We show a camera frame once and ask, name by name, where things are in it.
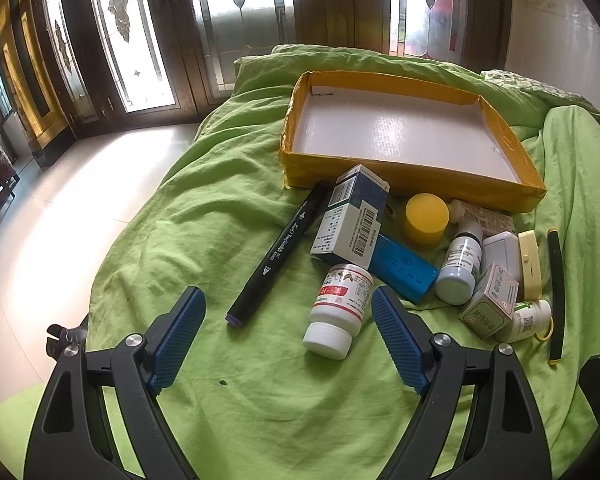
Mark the black marker yellow ends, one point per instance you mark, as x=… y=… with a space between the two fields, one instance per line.
x=557 y=300

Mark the black marker purple tip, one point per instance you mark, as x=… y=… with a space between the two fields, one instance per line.
x=280 y=250

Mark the white bottle green print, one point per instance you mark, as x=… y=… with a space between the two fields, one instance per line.
x=525 y=320

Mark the white pill bottle red label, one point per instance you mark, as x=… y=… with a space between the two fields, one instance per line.
x=337 y=310

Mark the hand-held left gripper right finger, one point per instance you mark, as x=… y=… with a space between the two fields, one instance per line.
x=400 y=340

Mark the white ointment tube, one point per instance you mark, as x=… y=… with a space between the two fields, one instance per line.
x=490 y=217

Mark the white rectangular plastic box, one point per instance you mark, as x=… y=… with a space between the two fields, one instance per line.
x=502 y=255

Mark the blue battery pack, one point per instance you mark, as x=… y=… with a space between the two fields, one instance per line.
x=405 y=267

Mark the blue and white medicine carton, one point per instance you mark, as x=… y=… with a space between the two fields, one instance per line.
x=347 y=220

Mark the floral green pillow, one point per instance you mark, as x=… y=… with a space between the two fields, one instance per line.
x=540 y=87

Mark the white bottle with dark cap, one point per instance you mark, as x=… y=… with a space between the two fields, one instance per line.
x=457 y=265

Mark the yellow lidded jar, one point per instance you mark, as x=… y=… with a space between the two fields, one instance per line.
x=426 y=220

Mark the yellow cardboard box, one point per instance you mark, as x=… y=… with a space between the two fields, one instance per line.
x=395 y=130

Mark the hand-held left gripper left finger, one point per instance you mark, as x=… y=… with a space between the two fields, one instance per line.
x=180 y=340

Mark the small square medicine carton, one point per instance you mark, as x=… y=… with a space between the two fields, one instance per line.
x=487 y=302

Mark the green blanket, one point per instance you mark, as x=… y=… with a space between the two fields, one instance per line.
x=230 y=220

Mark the wooden leaded glass door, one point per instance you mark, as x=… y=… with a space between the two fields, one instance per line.
x=130 y=35
x=60 y=35
x=430 y=10
x=240 y=15

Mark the gold framed partition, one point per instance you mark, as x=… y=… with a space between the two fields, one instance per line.
x=30 y=85

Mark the pale yellow plastic case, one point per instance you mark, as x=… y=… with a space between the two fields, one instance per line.
x=528 y=265

